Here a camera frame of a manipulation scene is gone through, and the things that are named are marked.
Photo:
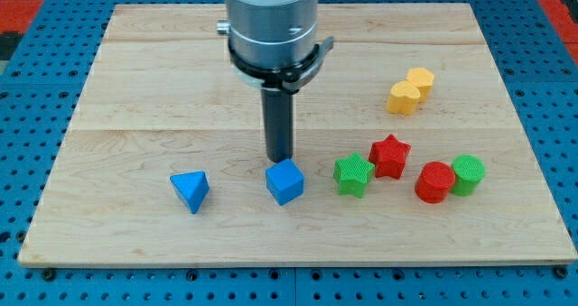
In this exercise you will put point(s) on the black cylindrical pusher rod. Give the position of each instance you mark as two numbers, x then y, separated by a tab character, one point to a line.
277	108

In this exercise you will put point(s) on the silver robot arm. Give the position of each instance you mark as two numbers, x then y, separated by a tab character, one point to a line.
273	46

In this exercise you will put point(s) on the green star block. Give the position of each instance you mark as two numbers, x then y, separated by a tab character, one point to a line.
353	174

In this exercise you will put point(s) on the red star block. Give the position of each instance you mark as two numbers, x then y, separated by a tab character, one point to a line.
389	157

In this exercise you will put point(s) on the wooden board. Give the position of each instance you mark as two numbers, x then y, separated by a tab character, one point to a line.
161	99

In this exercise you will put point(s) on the blue cube block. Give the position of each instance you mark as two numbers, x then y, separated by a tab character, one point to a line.
284	181

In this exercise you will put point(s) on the blue triangular block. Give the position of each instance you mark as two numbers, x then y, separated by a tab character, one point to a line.
191	188

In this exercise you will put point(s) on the yellow heart block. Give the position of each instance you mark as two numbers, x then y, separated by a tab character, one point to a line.
403	98

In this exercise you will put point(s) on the yellow hexagon block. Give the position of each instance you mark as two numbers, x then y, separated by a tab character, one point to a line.
423	79

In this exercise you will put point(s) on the red cylinder block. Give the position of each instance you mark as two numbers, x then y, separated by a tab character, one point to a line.
435	182

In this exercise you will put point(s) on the green cylinder block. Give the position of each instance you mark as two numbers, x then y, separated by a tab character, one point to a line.
469	171

